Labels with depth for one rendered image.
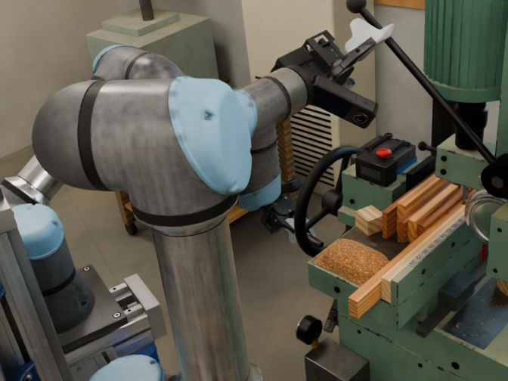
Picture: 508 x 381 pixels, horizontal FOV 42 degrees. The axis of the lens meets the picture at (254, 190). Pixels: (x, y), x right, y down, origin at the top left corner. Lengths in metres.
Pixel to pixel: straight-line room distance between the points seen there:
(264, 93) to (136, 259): 2.01
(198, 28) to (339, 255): 2.36
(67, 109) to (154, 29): 2.78
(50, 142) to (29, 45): 3.42
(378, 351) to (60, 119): 0.96
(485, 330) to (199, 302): 0.70
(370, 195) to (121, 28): 2.27
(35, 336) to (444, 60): 0.80
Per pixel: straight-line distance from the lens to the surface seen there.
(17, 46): 4.06
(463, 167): 1.31
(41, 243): 1.29
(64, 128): 0.67
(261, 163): 1.01
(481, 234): 1.23
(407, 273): 1.18
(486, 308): 1.36
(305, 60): 1.10
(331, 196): 1.60
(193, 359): 0.80
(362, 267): 1.24
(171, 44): 3.36
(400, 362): 1.43
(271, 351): 2.39
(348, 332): 1.48
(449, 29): 1.16
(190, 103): 0.62
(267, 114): 0.98
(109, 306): 1.42
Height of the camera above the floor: 1.70
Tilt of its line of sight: 32 degrees down
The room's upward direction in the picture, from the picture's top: 7 degrees counter-clockwise
